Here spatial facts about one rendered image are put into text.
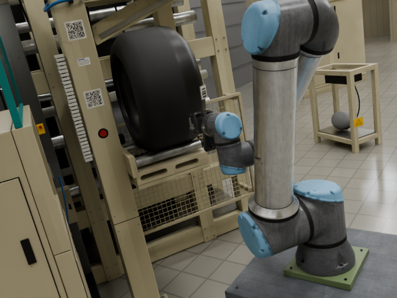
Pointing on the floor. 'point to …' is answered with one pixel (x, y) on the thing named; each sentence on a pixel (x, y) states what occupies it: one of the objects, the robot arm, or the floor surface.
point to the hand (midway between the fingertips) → (193, 129)
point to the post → (106, 151)
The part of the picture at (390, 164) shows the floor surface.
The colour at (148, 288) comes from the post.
